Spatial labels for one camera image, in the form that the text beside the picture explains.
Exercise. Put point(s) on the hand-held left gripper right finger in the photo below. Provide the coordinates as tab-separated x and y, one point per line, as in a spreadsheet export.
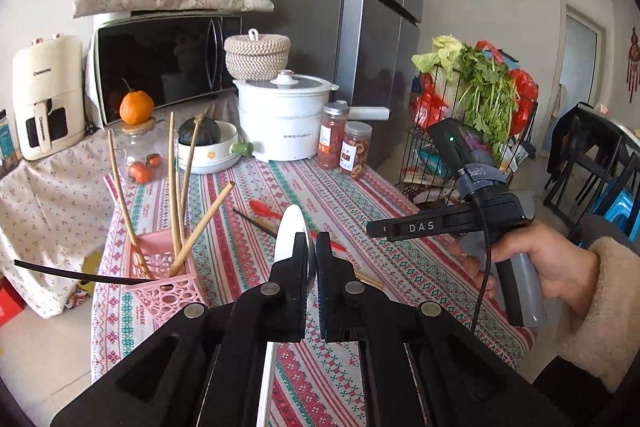
324	277

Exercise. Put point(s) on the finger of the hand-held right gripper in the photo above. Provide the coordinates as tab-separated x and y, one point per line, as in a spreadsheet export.
385	229

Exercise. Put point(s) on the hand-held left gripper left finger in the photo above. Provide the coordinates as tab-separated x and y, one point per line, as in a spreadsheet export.
300	267

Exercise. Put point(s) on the white spoon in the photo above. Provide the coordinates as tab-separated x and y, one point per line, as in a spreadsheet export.
290	232

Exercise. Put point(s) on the pink utensil basket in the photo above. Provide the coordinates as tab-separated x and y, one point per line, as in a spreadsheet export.
170	292

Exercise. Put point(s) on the person's right forearm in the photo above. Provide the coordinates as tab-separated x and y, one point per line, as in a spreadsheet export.
605	317

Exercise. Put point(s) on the person's right hand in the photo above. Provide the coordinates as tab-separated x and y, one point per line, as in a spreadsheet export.
555	257

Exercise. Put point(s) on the patterned striped tablecloth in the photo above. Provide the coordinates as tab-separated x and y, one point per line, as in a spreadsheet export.
400	267

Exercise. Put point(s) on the black chopstick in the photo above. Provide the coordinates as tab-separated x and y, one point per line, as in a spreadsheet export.
75	276
252	222

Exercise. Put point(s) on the red spoon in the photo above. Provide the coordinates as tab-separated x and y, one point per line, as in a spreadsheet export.
257	208

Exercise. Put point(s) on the chili flake jar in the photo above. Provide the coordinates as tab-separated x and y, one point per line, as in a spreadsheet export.
332	142

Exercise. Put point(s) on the black chair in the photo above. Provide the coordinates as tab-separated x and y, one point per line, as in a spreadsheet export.
575	142

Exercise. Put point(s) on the blue plastic stool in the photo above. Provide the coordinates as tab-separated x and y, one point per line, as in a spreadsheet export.
620	212

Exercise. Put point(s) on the bunch of green herbs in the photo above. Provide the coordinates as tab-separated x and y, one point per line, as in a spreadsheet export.
487	92

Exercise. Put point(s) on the red plastic bag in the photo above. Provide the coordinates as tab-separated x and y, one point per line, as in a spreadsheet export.
522	87

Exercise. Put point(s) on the white electric cooking pot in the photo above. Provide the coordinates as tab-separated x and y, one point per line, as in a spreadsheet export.
280	127

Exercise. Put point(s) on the dark green squash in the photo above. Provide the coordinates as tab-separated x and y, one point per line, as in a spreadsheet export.
200	132

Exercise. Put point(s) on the napa cabbage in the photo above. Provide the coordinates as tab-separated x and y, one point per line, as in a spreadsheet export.
440	57

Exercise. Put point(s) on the white interior door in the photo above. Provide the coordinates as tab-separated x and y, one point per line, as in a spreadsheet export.
580	57

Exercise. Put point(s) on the small tangerine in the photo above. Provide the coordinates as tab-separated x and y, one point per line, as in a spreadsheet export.
154	160
140	173

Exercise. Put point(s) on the glass jar with wooden lid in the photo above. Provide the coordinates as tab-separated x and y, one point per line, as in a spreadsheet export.
145	144

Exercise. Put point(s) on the woven lidded basket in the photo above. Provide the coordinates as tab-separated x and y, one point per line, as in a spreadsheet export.
257	57

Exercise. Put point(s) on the large orange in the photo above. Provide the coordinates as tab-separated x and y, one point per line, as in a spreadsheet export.
136	107

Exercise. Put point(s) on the grey refrigerator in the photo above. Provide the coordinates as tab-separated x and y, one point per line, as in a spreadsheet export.
300	7

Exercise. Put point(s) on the black power plug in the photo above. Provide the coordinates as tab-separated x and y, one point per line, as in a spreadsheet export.
92	129

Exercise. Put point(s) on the black microwave oven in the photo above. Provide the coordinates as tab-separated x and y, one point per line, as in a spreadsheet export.
165	57

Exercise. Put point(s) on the red box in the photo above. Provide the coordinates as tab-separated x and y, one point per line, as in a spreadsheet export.
10	304

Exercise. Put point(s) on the cream air fryer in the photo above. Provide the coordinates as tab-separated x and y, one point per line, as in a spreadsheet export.
47	77

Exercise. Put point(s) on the blue label jar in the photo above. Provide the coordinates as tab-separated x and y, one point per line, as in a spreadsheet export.
6	137

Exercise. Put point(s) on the red hanging wall ornament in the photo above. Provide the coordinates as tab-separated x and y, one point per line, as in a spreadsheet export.
634	67

